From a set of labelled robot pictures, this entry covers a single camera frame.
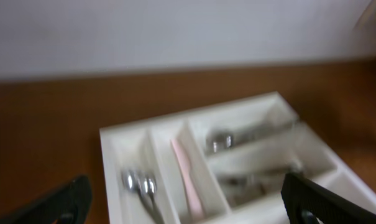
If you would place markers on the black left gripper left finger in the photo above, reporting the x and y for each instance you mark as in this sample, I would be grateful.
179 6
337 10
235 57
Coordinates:
69 203

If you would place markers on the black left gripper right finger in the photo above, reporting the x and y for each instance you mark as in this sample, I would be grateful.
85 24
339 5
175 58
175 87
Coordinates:
307 202

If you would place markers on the large silver spoon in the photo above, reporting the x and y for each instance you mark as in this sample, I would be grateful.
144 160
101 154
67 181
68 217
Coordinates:
261 131
220 140

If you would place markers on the pink plastic knife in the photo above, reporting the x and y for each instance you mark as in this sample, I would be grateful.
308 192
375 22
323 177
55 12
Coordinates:
193 200

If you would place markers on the silver fork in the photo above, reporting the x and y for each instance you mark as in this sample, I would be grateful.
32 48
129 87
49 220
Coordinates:
239 195
259 176

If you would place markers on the small silver teaspoon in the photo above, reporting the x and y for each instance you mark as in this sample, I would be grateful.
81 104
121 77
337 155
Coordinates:
148 192
130 180

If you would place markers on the white plastic cutlery tray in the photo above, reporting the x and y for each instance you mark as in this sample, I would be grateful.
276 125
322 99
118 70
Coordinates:
147 146

